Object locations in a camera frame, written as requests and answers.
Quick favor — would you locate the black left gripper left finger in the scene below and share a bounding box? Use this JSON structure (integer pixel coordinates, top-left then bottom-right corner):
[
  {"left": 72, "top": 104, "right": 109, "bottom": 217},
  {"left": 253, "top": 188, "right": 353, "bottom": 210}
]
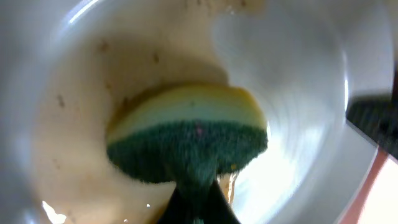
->
[{"left": 157, "top": 188, "right": 194, "bottom": 224}]

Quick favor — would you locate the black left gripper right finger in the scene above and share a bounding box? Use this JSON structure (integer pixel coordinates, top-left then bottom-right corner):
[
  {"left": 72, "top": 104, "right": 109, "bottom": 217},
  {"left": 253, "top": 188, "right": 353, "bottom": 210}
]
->
[{"left": 203, "top": 180, "right": 240, "bottom": 224}]

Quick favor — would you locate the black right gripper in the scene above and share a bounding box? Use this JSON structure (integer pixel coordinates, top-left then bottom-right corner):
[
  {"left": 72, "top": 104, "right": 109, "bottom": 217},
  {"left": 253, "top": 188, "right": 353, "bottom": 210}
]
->
[{"left": 345, "top": 93, "right": 398, "bottom": 161}]

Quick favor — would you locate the green yellow sponge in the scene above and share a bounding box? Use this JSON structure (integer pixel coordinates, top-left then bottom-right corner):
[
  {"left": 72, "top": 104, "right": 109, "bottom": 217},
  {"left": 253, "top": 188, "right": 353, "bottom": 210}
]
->
[{"left": 106, "top": 84, "right": 268, "bottom": 205}]

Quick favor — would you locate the white plate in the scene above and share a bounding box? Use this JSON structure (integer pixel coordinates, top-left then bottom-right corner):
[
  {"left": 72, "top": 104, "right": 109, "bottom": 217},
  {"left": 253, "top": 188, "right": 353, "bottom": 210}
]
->
[{"left": 1, "top": 1, "right": 394, "bottom": 223}]

